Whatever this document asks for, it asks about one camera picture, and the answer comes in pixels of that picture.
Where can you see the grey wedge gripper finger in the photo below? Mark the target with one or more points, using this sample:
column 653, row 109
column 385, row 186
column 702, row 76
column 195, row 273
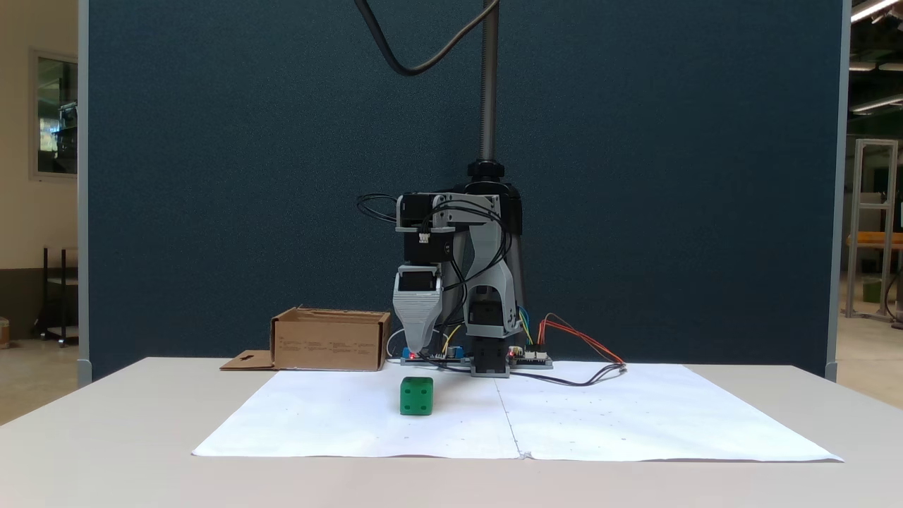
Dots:
column 419, row 317

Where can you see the green die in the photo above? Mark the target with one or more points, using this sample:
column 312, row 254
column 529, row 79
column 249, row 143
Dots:
column 416, row 396

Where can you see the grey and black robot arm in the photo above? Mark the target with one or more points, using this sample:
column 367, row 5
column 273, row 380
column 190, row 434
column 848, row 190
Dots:
column 487, row 282

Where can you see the green bin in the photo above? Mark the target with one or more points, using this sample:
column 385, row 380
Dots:
column 872, row 291

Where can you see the circuit board with blue parts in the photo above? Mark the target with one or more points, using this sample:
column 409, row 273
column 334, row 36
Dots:
column 451, row 353

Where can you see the brown cardboard box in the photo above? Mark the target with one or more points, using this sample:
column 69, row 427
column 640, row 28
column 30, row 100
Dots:
column 330, row 346

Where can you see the white paper sheet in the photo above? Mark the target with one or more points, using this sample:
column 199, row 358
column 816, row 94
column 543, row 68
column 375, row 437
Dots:
column 367, row 423
column 649, row 416

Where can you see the circuit board with white connectors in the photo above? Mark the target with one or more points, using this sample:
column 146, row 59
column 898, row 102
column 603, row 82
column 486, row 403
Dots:
column 532, row 360

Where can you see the black tripod with pole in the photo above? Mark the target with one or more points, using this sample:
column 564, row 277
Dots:
column 489, row 106

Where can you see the dark blue partition panel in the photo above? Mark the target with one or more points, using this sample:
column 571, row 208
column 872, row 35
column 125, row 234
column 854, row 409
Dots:
column 211, row 141

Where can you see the black shelf cart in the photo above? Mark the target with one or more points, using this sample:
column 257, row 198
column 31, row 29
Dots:
column 62, row 282

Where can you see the orange table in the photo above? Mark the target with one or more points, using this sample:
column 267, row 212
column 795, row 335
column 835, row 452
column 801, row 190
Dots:
column 875, row 240

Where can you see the ceiling light strip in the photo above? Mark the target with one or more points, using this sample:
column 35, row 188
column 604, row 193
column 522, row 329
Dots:
column 871, row 8
column 875, row 104

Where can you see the wall window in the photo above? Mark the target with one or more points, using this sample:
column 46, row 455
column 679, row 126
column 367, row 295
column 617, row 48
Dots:
column 56, row 113

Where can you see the aluminium frame rack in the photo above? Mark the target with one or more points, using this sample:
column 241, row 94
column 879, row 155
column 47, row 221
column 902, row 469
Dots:
column 875, row 212

